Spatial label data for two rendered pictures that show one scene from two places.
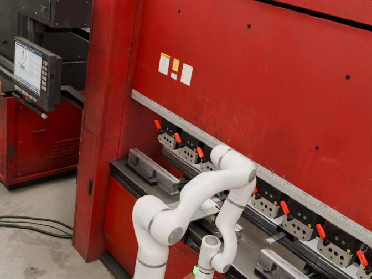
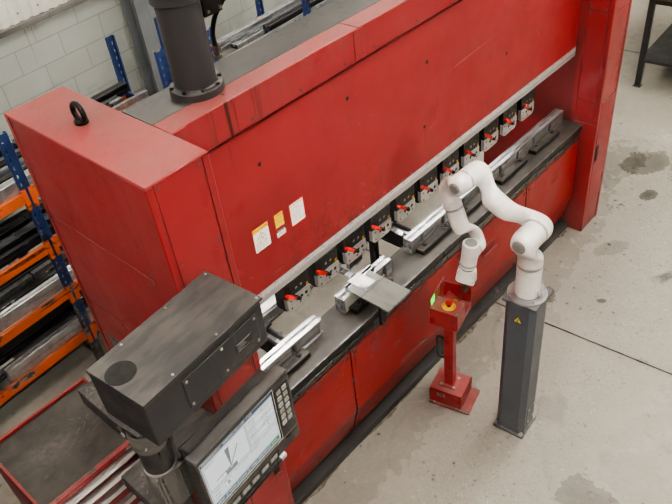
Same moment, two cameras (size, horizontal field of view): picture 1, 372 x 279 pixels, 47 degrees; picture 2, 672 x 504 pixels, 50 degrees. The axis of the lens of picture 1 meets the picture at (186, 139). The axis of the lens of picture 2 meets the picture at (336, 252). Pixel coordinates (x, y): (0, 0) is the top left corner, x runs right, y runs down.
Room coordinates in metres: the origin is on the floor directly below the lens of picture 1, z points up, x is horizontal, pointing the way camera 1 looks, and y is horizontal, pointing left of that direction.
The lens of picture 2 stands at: (2.20, 2.53, 3.45)
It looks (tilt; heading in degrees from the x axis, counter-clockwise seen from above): 40 degrees down; 271
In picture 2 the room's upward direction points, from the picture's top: 7 degrees counter-clockwise
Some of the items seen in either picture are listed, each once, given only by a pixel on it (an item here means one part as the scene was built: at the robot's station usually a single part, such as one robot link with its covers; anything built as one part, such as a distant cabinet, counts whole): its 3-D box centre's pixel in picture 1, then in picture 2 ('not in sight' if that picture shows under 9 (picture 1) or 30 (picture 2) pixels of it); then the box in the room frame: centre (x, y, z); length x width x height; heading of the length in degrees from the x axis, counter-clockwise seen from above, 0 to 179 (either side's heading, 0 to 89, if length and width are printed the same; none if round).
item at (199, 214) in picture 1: (191, 208); (378, 290); (2.05, -0.10, 1.00); 0.26 x 0.18 x 0.01; 135
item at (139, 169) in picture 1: (140, 172); (285, 370); (2.54, 0.26, 0.89); 0.30 x 0.05 x 0.03; 45
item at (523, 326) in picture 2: not in sight; (520, 362); (1.35, 0.04, 0.50); 0.18 x 0.18 x 1.00; 49
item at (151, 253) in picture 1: (151, 228); (528, 248); (1.38, 0.06, 1.30); 0.19 x 0.12 x 0.24; 44
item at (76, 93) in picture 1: (66, 99); (184, 461); (2.89, 0.90, 1.18); 0.40 x 0.24 x 0.07; 45
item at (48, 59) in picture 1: (38, 72); (240, 440); (2.63, 1.01, 1.42); 0.45 x 0.12 x 0.36; 50
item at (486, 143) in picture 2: not in sight; (485, 132); (1.32, -1.03, 1.26); 0.15 x 0.09 x 0.17; 45
